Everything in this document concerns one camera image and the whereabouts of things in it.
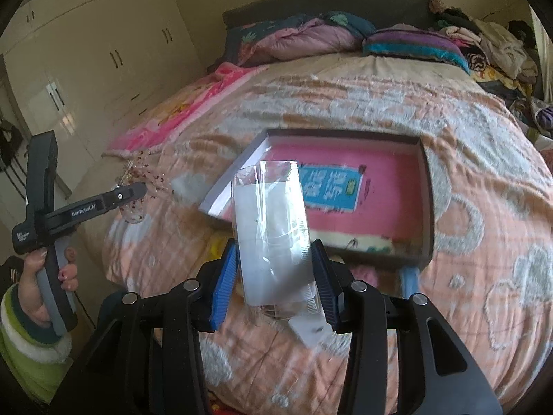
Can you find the shallow cardboard box pink liner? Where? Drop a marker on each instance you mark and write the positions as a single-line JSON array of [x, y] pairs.
[[369, 195]]

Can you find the left hand painted nails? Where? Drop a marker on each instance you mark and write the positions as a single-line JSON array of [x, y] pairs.
[[30, 297]]

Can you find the dark upholstered headboard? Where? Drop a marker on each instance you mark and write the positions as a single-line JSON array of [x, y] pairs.
[[382, 13]]

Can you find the pink cartoon blanket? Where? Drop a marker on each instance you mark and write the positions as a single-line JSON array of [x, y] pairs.
[[164, 123]]

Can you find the purple teal striped pillow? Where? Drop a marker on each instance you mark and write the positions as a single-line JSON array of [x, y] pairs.
[[412, 43]]

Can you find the clear bag white earring card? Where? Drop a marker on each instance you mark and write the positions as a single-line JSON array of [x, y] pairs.
[[271, 229]]

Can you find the pile of clothes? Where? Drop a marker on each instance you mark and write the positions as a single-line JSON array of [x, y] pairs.
[[503, 61]]

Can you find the peach white patterned quilt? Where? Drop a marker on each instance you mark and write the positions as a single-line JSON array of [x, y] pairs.
[[491, 270]]

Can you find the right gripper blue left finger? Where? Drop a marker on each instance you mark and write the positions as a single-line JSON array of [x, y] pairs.
[[223, 283]]

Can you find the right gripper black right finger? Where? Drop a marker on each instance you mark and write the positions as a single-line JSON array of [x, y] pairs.
[[329, 287]]

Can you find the beige bed sheet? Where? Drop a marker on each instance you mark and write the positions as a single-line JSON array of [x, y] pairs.
[[282, 89]]

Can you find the cream wardrobe with handles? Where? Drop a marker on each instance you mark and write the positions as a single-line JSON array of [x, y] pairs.
[[89, 69]]

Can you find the green white striped sleeve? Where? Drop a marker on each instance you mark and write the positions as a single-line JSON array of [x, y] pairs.
[[36, 358]]

